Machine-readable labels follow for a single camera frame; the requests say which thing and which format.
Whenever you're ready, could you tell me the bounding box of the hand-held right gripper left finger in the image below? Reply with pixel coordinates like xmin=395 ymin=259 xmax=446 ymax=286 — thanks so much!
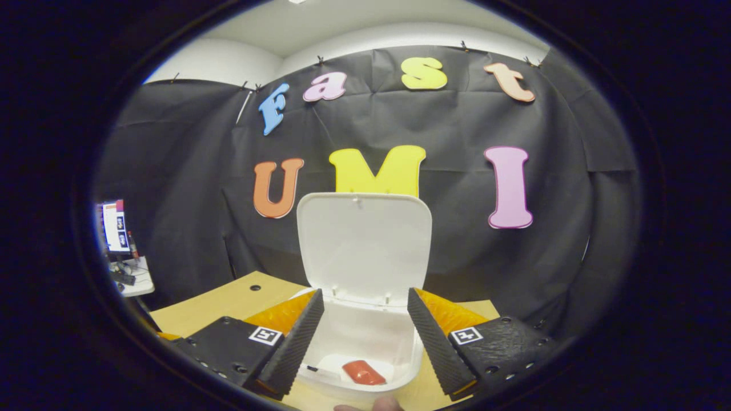
xmin=174 ymin=288 xmax=325 ymax=400

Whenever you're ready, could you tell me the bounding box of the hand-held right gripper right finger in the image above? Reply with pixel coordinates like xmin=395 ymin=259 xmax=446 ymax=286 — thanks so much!
xmin=407 ymin=287 xmax=563 ymax=400

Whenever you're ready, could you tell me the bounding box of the red pop can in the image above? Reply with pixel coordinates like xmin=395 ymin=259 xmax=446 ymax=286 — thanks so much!
xmin=342 ymin=360 xmax=387 ymax=386

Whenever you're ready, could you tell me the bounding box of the white desktop garbage bin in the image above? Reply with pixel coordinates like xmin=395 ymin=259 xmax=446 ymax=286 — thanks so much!
xmin=286 ymin=192 xmax=433 ymax=400

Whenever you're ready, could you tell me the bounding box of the wooden desktop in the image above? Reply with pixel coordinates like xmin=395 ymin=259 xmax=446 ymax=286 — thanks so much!
xmin=150 ymin=271 xmax=500 ymax=411

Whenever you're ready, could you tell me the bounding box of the black backdrop cloth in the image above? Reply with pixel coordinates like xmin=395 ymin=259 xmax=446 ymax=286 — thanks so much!
xmin=94 ymin=46 xmax=640 ymax=337

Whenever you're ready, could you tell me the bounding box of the white side table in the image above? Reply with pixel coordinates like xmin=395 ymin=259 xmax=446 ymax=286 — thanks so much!
xmin=109 ymin=256 xmax=155 ymax=297

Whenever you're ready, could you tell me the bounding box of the computer monitor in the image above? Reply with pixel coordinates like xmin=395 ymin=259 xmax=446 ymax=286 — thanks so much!
xmin=100 ymin=199 xmax=132 ymax=255

